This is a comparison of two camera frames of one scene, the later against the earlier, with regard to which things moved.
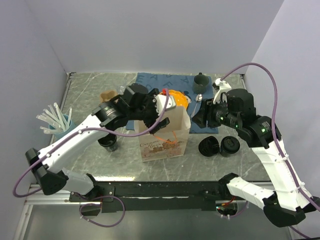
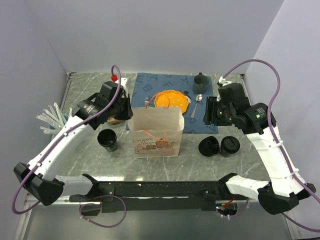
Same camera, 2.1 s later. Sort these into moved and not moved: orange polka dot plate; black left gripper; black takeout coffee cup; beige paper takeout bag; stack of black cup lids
Moved: black left gripper; beige paper takeout bag
Not moved: black takeout coffee cup; orange polka dot plate; stack of black cup lids
